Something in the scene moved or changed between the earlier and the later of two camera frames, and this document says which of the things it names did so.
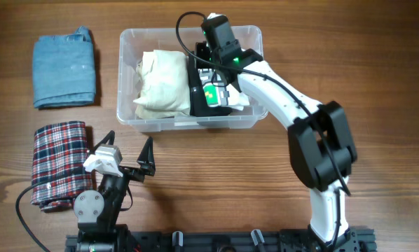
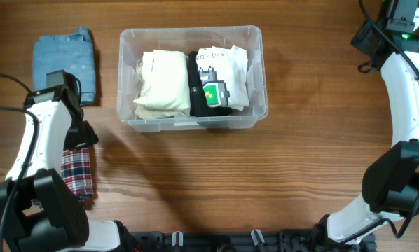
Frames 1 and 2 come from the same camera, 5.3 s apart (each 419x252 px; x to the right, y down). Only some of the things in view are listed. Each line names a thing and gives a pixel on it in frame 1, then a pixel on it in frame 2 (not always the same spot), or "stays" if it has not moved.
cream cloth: x=163 y=80 stays
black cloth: x=199 y=106 stays
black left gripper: x=146 y=159 -> x=87 y=136
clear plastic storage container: x=135 y=43 stays
